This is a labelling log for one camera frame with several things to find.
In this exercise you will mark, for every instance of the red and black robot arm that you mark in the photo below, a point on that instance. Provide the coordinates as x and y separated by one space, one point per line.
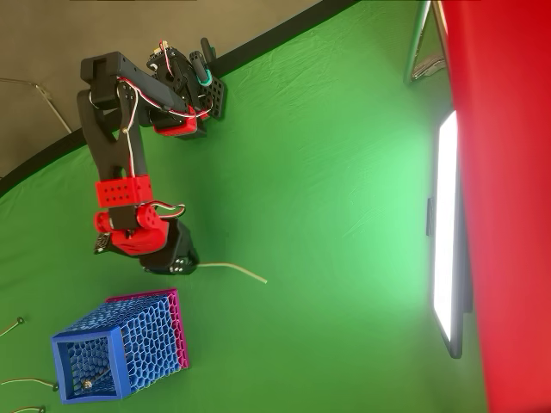
122 191

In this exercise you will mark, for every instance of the blue and magenta lattice basket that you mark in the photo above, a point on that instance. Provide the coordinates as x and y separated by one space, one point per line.
121 361

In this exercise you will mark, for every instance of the green cloth with black edge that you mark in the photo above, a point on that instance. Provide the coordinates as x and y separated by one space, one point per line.
301 215

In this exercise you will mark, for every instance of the thin metal rod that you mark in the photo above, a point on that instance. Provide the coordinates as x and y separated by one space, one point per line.
60 115

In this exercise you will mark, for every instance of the white LED light panel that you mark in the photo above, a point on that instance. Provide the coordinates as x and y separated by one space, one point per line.
445 215

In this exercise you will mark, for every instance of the chrome tube stand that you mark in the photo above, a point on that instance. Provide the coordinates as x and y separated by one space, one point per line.
416 38

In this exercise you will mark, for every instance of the large red blurred object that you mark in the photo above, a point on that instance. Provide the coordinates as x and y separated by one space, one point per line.
508 172

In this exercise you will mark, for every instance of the black camera on bracket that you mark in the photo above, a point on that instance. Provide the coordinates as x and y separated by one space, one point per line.
101 243

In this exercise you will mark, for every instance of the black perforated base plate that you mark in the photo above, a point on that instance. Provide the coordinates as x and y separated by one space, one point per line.
216 96

